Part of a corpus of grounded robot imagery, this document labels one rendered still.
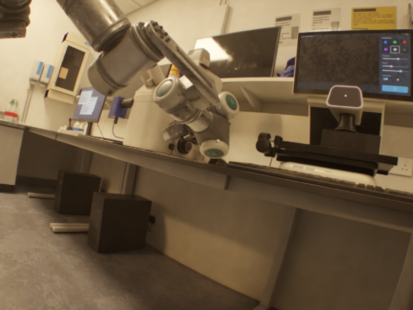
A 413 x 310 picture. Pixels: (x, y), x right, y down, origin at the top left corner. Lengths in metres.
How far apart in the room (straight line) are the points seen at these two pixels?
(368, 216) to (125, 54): 0.57
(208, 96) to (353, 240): 1.05
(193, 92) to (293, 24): 1.48
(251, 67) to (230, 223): 0.98
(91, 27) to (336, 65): 0.78
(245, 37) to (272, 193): 1.32
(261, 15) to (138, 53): 1.74
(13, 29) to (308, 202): 1.05
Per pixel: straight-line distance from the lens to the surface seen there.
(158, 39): 0.48
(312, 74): 0.95
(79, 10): 0.53
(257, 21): 2.12
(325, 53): 0.98
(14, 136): 2.84
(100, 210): 1.70
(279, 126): 1.49
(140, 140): 0.94
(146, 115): 0.95
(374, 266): 1.39
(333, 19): 1.90
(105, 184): 2.69
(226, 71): 1.65
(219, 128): 0.68
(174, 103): 0.57
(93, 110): 2.29
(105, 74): 0.52
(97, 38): 0.51
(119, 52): 0.50
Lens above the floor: 0.74
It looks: 2 degrees up
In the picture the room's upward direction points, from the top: 12 degrees clockwise
